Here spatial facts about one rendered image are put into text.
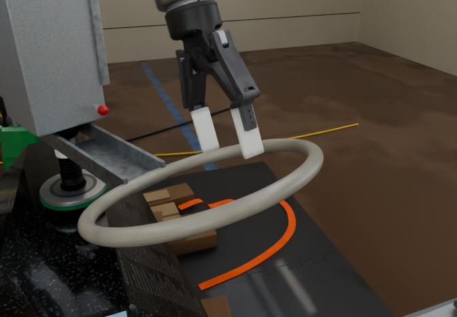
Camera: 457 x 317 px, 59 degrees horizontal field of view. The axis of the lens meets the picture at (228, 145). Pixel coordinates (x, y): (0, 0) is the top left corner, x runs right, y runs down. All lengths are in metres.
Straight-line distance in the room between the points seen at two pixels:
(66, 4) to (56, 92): 0.23
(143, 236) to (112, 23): 5.62
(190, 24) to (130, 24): 5.63
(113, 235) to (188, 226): 0.13
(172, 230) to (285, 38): 6.48
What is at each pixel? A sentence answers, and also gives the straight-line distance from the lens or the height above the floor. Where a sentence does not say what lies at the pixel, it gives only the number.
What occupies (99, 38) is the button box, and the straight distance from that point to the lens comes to 1.23.
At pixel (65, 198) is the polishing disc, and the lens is 1.40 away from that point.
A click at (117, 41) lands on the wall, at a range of 6.20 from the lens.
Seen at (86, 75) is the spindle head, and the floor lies 1.25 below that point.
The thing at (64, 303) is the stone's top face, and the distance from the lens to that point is 1.13.
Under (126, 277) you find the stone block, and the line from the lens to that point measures 1.16.
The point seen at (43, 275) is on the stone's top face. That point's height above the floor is 0.80.
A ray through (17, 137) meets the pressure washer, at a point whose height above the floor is 0.45.
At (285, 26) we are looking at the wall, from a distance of 6.94.
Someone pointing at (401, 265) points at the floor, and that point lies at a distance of 2.50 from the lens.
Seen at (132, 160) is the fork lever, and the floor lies 1.06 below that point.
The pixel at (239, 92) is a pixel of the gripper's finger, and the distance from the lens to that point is 0.49.
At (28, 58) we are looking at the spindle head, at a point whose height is 1.33.
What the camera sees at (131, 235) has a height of 1.21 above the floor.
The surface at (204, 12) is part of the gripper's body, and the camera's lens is 0.56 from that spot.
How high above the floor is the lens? 1.59
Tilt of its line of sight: 27 degrees down
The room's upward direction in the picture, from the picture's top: straight up
